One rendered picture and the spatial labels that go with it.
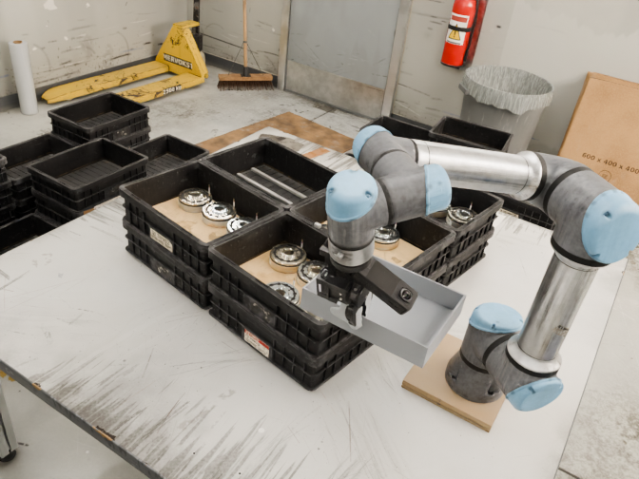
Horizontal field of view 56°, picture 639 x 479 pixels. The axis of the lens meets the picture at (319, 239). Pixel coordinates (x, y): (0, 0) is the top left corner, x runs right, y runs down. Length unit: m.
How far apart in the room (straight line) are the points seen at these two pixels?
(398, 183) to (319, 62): 4.16
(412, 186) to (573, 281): 0.44
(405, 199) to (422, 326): 0.38
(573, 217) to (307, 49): 4.10
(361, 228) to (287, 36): 4.31
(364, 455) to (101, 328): 0.76
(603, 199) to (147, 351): 1.11
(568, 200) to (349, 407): 0.71
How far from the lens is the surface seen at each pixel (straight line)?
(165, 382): 1.53
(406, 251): 1.81
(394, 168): 0.94
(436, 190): 0.92
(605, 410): 2.82
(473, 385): 1.53
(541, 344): 1.31
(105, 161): 2.95
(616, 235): 1.15
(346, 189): 0.86
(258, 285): 1.44
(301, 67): 5.14
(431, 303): 1.28
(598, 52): 4.29
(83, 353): 1.63
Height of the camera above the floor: 1.82
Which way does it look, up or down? 34 degrees down
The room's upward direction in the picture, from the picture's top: 7 degrees clockwise
